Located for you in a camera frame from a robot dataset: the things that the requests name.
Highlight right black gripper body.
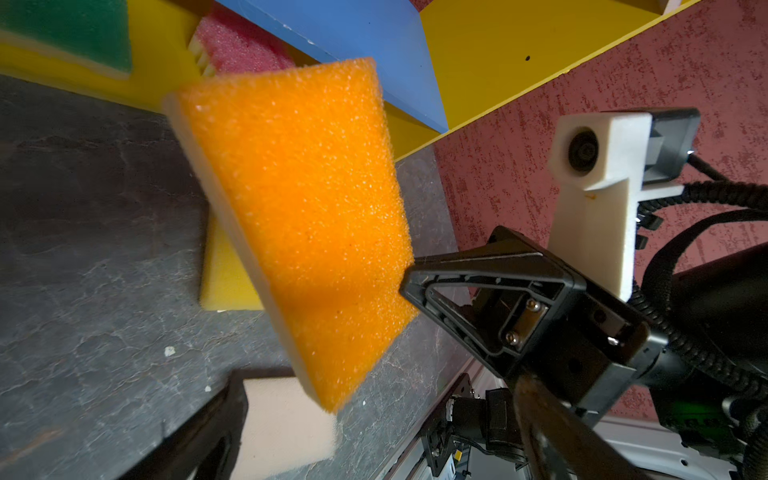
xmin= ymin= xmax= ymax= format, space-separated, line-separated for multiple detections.
xmin=501 ymin=282 xmax=667 ymax=424

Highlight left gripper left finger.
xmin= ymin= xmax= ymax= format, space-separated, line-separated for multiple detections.
xmin=122 ymin=375 xmax=248 ymax=479

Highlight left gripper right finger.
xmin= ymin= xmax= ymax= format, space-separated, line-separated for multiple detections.
xmin=513 ymin=373 xmax=648 ymax=479

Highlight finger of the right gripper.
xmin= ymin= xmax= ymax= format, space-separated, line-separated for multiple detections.
xmin=399 ymin=226 xmax=587 ymax=380

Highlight dark yellow sponge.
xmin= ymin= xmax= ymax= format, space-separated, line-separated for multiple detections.
xmin=199 ymin=211 xmax=263 ymax=312

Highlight orange sponge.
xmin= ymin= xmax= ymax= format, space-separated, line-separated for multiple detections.
xmin=163 ymin=58 xmax=417 ymax=412

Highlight smiley face sponge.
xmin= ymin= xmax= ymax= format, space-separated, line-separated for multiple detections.
xmin=188 ymin=3 xmax=295 ymax=77

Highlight green yellow sponge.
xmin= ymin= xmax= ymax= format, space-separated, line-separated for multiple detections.
xmin=1 ymin=0 xmax=133 ymax=80

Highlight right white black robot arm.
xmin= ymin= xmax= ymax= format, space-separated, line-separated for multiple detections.
xmin=400 ymin=155 xmax=767 ymax=479

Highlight yellow shelf pink blue boards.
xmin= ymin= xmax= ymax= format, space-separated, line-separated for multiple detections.
xmin=1 ymin=1 xmax=685 ymax=158

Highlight pale pink sponge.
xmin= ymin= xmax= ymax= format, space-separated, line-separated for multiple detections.
xmin=231 ymin=377 xmax=336 ymax=479

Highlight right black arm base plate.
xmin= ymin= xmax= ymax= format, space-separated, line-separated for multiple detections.
xmin=418 ymin=373 xmax=529 ymax=480

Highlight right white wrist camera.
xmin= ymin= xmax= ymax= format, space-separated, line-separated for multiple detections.
xmin=547 ymin=108 xmax=701 ymax=301

